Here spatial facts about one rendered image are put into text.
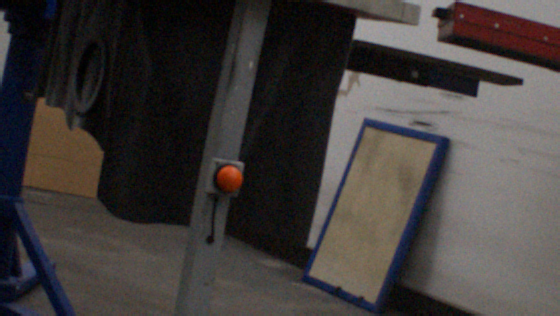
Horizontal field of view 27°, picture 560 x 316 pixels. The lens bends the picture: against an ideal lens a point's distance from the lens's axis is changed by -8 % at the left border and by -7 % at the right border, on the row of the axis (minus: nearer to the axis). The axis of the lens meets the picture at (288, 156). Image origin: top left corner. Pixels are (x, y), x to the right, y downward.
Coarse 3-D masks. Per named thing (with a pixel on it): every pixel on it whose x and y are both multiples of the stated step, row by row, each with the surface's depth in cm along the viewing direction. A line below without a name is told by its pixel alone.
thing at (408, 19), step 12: (324, 0) 211; (336, 0) 212; (348, 0) 213; (360, 0) 214; (372, 0) 215; (384, 0) 216; (396, 0) 217; (372, 12) 215; (384, 12) 217; (396, 12) 218; (408, 12) 219; (420, 12) 220; (408, 24) 222
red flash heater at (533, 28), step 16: (448, 16) 321; (464, 16) 307; (480, 16) 307; (496, 16) 307; (512, 16) 307; (448, 32) 318; (464, 32) 308; (480, 32) 308; (496, 32) 308; (512, 32) 307; (528, 32) 307; (544, 32) 307; (480, 48) 350; (496, 48) 341; (512, 48) 308; (528, 48) 308; (544, 48) 307; (528, 64) 351; (544, 64) 349
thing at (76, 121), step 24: (72, 0) 232; (96, 0) 222; (120, 0) 208; (72, 24) 231; (96, 24) 216; (48, 48) 245; (72, 48) 231; (96, 48) 217; (48, 72) 244; (72, 72) 227; (96, 72) 214; (48, 96) 239; (72, 96) 226; (96, 96) 208; (72, 120) 225; (96, 120) 212
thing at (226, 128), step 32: (256, 0) 183; (288, 0) 188; (256, 32) 184; (224, 64) 186; (256, 64) 185; (224, 96) 184; (224, 128) 184; (224, 160) 184; (224, 192) 184; (192, 224) 187; (224, 224) 186; (192, 256) 186; (192, 288) 185
